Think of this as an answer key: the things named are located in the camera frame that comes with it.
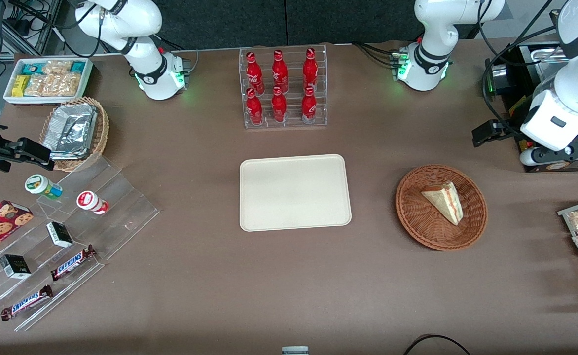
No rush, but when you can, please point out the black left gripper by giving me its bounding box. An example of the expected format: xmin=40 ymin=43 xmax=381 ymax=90
xmin=472 ymin=120 xmax=536 ymax=148

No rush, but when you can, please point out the triangular sandwich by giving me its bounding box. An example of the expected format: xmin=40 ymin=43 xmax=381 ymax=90
xmin=421 ymin=181 xmax=464 ymax=226

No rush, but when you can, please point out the aluminium foil tray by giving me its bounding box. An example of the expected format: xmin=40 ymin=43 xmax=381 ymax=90
xmin=42 ymin=104 xmax=97 ymax=161

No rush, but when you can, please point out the light wicker basket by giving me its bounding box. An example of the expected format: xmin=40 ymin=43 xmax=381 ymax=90
xmin=39 ymin=97 xmax=110 ymax=172

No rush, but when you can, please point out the round brown wicker basket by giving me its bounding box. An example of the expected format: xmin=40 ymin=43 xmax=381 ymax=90
xmin=395 ymin=164 xmax=488 ymax=252

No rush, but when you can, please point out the cream plastic serving tray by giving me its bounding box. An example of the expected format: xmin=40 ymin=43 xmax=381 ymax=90
xmin=239 ymin=154 xmax=352 ymax=232

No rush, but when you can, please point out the green lid yogurt cup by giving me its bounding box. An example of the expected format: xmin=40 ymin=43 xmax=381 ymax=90
xmin=25 ymin=174 xmax=64 ymax=200

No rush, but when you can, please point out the white rectangular snack bin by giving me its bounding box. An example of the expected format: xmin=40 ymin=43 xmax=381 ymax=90
xmin=3 ymin=57 xmax=94 ymax=106

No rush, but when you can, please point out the black food warmer cabinet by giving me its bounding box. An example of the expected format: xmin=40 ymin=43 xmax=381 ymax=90
xmin=484 ymin=42 xmax=578 ymax=173

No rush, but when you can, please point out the clear peanut snack bag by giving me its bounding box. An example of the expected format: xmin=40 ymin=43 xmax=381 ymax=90
xmin=24 ymin=75 xmax=53 ymax=97
xmin=52 ymin=73 xmax=81 ymax=97
xmin=42 ymin=60 xmax=72 ymax=75

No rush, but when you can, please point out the red lid yogurt cup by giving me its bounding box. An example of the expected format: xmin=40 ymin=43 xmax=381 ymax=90
xmin=76 ymin=190 xmax=109 ymax=215

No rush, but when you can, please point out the yellow snack pack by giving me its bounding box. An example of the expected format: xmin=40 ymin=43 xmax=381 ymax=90
xmin=12 ymin=75 xmax=31 ymax=97

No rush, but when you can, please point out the small black box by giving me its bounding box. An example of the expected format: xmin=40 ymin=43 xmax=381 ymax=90
xmin=46 ymin=221 xmax=74 ymax=248
xmin=0 ymin=254 xmax=32 ymax=280

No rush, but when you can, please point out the steel warmer pan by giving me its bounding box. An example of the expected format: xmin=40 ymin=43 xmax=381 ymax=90
xmin=531 ymin=47 xmax=563 ymax=62

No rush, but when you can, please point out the clear acrylic step display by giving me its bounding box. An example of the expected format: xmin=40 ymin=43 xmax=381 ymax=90
xmin=0 ymin=155 xmax=160 ymax=332

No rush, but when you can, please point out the Snickers chocolate bar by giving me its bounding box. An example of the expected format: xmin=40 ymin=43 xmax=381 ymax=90
xmin=50 ymin=245 xmax=97 ymax=282
xmin=0 ymin=284 xmax=54 ymax=321

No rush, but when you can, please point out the red cola bottle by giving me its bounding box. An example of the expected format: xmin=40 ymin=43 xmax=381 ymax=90
xmin=271 ymin=86 xmax=288 ymax=123
xmin=246 ymin=88 xmax=263 ymax=126
xmin=272 ymin=49 xmax=289 ymax=93
xmin=246 ymin=51 xmax=265 ymax=94
xmin=301 ymin=85 xmax=318 ymax=124
xmin=303 ymin=47 xmax=319 ymax=92

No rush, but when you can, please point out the clear acrylic bottle rack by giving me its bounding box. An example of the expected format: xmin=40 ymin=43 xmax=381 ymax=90
xmin=239 ymin=44 xmax=328 ymax=130

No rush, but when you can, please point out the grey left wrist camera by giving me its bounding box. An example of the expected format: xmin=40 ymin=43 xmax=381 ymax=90
xmin=519 ymin=140 xmax=578 ymax=167

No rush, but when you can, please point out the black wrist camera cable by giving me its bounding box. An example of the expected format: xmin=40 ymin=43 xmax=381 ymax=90
xmin=480 ymin=0 xmax=571 ymax=131

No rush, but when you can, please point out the aluminium equipment frame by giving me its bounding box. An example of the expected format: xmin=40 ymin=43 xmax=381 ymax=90
xmin=3 ymin=0 xmax=65 ymax=56

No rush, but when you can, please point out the black floor cable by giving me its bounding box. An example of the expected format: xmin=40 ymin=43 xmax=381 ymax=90
xmin=402 ymin=334 xmax=472 ymax=355

